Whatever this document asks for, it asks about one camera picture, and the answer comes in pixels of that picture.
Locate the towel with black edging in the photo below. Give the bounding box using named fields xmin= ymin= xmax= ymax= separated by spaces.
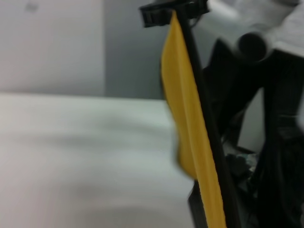
xmin=160 ymin=10 xmax=242 ymax=228

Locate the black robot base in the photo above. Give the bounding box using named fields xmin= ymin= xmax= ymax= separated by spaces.
xmin=189 ymin=38 xmax=304 ymax=228

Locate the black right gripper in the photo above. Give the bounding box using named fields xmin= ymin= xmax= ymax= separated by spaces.
xmin=139 ymin=0 xmax=211 ymax=28

